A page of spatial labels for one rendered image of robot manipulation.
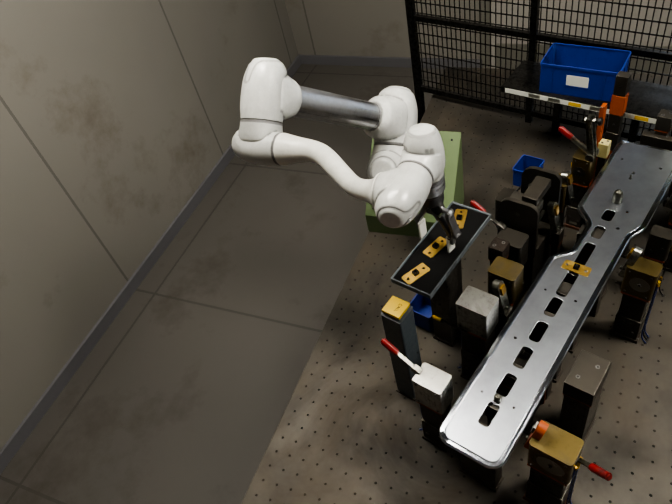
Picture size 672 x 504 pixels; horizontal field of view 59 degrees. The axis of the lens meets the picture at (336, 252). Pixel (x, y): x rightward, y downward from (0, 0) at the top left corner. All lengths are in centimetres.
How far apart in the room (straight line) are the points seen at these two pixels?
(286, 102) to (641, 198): 123
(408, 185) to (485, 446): 70
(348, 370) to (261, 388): 98
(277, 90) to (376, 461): 119
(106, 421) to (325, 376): 149
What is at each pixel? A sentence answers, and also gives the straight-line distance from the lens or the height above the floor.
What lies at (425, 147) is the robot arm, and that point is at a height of 157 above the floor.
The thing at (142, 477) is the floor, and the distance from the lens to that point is 308.
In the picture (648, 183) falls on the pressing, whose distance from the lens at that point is 231.
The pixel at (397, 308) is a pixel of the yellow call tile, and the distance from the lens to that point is 170.
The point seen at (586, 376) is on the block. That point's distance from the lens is 174.
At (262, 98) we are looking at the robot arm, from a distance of 184.
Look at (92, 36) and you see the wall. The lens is 347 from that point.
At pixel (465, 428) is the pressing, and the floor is 100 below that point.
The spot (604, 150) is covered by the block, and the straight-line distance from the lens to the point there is 237.
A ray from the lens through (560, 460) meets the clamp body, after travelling 159.
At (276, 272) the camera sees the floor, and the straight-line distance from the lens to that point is 349.
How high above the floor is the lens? 251
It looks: 46 degrees down
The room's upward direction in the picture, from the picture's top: 16 degrees counter-clockwise
